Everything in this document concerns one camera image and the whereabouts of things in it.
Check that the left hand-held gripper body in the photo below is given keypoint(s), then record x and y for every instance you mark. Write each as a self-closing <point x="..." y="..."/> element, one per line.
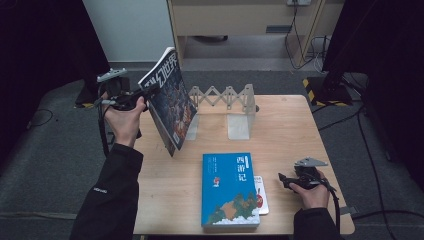
<point x="116" y="91"/>

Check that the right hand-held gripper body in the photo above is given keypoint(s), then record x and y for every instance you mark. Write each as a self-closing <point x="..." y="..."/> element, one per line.
<point x="305" y="178"/>

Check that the dark illustrated magazine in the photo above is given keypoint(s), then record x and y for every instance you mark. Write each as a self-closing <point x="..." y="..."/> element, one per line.
<point x="173" y="103"/>

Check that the blue book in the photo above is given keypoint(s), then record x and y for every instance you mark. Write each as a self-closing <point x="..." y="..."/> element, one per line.
<point x="230" y="190"/>

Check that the metal extendable bookend rack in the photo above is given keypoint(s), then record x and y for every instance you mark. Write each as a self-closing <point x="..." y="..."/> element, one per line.
<point x="238" y="126"/>

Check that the person's right hand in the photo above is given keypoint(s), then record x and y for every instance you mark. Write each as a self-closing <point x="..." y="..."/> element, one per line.
<point x="315" y="198"/>

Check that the person's left hand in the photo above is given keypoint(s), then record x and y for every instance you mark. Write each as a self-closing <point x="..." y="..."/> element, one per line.
<point x="125" y="125"/>

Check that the white caterpillar picture book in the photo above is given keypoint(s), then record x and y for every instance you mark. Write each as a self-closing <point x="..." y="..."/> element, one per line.
<point x="262" y="196"/>

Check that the black stand with striped base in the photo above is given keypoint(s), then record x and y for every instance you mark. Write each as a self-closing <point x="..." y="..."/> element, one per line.
<point x="330" y="95"/>
<point x="85" y="100"/>

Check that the gray tape piece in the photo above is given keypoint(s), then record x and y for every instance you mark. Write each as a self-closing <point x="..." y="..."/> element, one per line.
<point x="350" y="210"/>

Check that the white partition panel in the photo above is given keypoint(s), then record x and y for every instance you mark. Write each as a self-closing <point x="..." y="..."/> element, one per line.
<point x="130" y="30"/>

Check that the black curtain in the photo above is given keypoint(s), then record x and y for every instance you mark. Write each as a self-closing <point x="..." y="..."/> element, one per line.
<point x="393" y="66"/>
<point x="40" y="43"/>

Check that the gray floor tape strip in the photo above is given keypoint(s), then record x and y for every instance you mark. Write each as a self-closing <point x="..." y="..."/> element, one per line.
<point x="33" y="215"/>

